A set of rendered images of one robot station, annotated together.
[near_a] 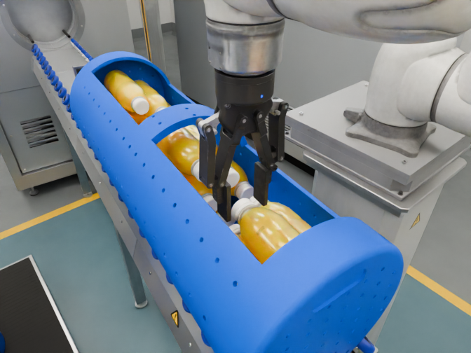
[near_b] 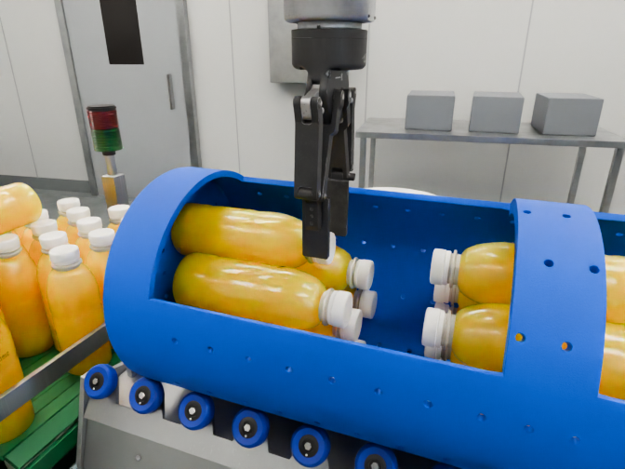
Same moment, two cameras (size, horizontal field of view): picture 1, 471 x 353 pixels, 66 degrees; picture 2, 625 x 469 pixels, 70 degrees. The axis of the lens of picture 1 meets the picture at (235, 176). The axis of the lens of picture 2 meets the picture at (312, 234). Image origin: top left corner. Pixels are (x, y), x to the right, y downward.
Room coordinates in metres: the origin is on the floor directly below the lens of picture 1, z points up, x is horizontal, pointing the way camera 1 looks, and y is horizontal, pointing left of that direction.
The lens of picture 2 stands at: (0.82, -0.32, 1.37)
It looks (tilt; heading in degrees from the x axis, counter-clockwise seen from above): 22 degrees down; 143
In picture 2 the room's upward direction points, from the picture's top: straight up
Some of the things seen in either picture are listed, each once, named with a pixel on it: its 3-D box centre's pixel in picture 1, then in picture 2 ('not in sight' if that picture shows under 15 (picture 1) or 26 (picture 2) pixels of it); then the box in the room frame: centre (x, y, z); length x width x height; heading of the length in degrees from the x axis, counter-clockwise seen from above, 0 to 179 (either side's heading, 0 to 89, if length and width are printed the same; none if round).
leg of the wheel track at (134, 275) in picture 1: (130, 260); not in sight; (1.06, 0.46, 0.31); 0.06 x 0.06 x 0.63; 33
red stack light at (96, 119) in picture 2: not in sight; (103, 118); (-0.31, -0.07, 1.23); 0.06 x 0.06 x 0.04
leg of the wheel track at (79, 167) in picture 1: (76, 156); not in sight; (1.89, 0.99, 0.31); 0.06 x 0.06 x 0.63; 33
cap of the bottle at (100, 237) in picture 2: not in sight; (101, 237); (0.08, -0.19, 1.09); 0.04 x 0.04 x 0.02
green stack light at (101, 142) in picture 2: not in sight; (106, 139); (-0.31, -0.07, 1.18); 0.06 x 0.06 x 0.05
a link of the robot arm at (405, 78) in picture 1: (412, 71); not in sight; (0.83, -0.41, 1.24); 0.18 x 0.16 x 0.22; 41
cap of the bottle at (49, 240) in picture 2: not in sight; (54, 240); (0.05, -0.25, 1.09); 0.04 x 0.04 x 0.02
